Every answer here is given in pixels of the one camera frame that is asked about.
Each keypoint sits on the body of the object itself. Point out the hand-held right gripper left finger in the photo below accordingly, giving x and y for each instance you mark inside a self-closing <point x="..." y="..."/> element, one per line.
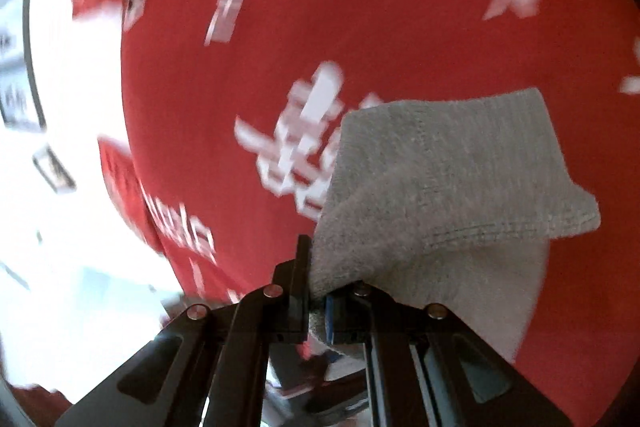
<point x="295" y="302"/>

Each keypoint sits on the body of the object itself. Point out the red printed blanket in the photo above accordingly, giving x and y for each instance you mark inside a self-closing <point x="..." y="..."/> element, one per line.
<point x="350" y="17"/>

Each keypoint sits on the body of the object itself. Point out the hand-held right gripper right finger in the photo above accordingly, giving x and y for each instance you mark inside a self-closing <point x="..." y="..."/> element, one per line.
<point x="331" y="318"/>

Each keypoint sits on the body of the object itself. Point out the grey fleece small garment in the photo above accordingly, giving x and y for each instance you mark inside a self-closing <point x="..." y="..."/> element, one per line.
<point x="450" y="167"/>

